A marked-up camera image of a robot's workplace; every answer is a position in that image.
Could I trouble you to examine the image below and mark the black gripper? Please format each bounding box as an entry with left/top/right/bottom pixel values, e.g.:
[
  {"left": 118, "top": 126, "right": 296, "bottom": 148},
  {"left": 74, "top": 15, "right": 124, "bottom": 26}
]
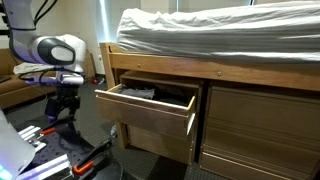
[{"left": 45, "top": 85, "right": 81, "bottom": 122}]

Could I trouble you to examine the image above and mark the wooden drawer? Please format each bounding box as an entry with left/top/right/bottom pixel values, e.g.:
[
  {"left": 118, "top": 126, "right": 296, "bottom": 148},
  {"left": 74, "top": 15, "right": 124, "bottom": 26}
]
[{"left": 95, "top": 84, "right": 196, "bottom": 139}]

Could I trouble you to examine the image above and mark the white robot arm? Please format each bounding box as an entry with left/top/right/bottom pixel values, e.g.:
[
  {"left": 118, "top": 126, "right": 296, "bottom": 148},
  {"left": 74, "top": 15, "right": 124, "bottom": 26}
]
[{"left": 0, "top": 0, "right": 86, "bottom": 180}]

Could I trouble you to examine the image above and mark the black clothing in drawer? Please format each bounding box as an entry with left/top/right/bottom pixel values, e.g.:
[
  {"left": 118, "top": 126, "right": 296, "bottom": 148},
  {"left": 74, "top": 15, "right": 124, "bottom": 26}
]
[{"left": 153, "top": 85, "right": 190, "bottom": 106}]

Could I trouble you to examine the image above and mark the black orange clamp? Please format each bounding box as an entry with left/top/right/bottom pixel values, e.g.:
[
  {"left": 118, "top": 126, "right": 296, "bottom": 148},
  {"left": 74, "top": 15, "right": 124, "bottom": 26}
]
[
  {"left": 37, "top": 115, "right": 74, "bottom": 140},
  {"left": 73, "top": 139, "right": 112, "bottom": 176}
]

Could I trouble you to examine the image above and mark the small wooden nightstand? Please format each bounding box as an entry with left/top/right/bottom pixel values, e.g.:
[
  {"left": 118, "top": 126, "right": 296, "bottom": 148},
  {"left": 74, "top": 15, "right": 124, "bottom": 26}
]
[{"left": 83, "top": 51, "right": 95, "bottom": 81}]

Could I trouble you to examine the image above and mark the brown sofa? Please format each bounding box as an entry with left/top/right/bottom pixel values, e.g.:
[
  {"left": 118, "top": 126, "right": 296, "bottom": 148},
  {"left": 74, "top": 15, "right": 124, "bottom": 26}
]
[{"left": 0, "top": 49, "right": 55, "bottom": 109}]

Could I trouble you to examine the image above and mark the white pillow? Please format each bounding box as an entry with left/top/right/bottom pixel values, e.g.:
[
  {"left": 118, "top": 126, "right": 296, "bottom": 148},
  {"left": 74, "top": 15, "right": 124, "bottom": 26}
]
[{"left": 13, "top": 63, "right": 44, "bottom": 75}]

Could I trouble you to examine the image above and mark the grey folded garment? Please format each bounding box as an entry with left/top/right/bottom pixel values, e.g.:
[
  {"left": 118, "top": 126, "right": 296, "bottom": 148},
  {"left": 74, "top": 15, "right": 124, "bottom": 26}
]
[{"left": 117, "top": 88, "right": 155, "bottom": 99}]

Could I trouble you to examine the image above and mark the wooden dresser under bed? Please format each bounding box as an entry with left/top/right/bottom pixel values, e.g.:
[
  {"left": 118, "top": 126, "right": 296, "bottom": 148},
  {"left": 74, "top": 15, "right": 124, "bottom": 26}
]
[{"left": 120, "top": 71, "right": 203, "bottom": 165}]

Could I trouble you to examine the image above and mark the right wooden dresser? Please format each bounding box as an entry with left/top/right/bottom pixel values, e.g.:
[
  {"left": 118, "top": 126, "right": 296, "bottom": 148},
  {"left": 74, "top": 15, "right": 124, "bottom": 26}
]
[{"left": 200, "top": 82, "right": 320, "bottom": 180}]

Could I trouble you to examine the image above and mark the white bed mattress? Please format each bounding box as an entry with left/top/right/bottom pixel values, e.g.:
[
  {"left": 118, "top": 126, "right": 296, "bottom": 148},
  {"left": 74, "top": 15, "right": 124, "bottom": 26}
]
[{"left": 117, "top": 1, "right": 320, "bottom": 63}]

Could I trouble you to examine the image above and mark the aluminium extrusion rail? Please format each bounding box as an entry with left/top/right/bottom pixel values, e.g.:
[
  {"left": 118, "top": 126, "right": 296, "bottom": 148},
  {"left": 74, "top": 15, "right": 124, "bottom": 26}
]
[{"left": 16, "top": 154, "right": 71, "bottom": 180}]

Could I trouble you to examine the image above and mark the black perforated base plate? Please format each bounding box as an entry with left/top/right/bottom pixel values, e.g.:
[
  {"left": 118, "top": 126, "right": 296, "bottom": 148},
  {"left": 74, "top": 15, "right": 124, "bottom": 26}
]
[{"left": 17, "top": 121, "right": 122, "bottom": 180}]

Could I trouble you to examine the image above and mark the wooden bed frame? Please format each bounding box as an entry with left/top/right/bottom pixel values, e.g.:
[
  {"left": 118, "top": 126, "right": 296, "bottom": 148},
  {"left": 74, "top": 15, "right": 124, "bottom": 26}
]
[{"left": 100, "top": 42, "right": 320, "bottom": 91}]

